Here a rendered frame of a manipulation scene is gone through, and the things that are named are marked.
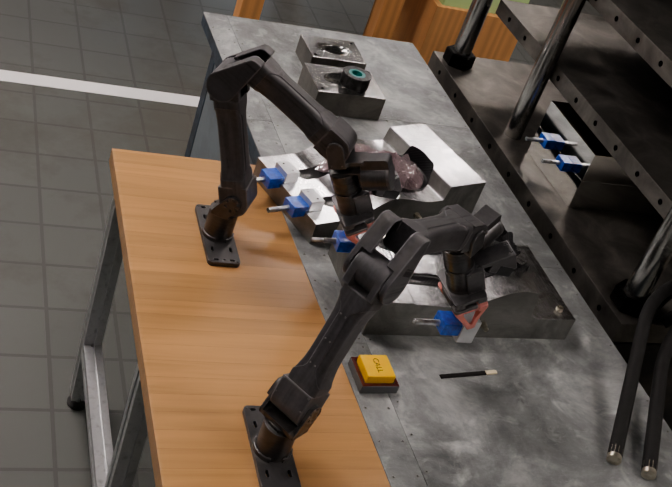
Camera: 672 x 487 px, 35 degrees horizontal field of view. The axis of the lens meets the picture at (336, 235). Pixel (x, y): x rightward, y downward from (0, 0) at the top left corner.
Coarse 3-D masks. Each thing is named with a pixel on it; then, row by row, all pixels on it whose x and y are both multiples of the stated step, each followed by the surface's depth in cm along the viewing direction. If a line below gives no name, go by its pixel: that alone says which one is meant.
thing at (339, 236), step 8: (336, 232) 226; (344, 232) 227; (312, 240) 223; (320, 240) 224; (328, 240) 224; (336, 240) 225; (344, 240) 224; (336, 248) 225; (344, 248) 225; (352, 248) 226
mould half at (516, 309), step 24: (336, 264) 232; (432, 264) 231; (528, 264) 247; (408, 288) 220; (432, 288) 224; (504, 288) 224; (528, 288) 225; (552, 288) 242; (384, 312) 216; (408, 312) 218; (432, 312) 220; (504, 312) 226; (528, 312) 228; (552, 312) 234; (480, 336) 229; (504, 336) 231; (528, 336) 234; (552, 336) 236
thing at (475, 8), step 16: (480, 0) 329; (480, 16) 332; (464, 32) 336; (448, 48) 342; (464, 48) 339; (448, 64) 341; (464, 64) 340; (656, 240) 248; (656, 256) 249; (640, 272) 252; (656, 272) 251; (624, 288) 257; (640, 288) 254; (624, 304) 255; (640, 304) 254
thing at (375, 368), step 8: (360, 360) 206; (368, 360) 206; (376, 360) 207; (384, 360) 208; (360, 368) 206; (368, 368) 204; (376, 368) 205; (384, 368) 206; (368, 376) 203; (376, 376) 204; (384, 376) 204; (392, 376) 205
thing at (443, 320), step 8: (440, 312) 207; (448, 312) 208; (472, 312) 209; (416, 320) 204; (424, 320) 205; (432, 320) 206; (440, 320) 206; (448, 320) 206; (456, 320) 207; (480, 320) 207; (440, 328) 206; (448, 328) 206; (456, 328) 206; (464, 328) 206; (472, 328) 207; (456, 336) 208; (464, 336) 208; (472, 336) 209
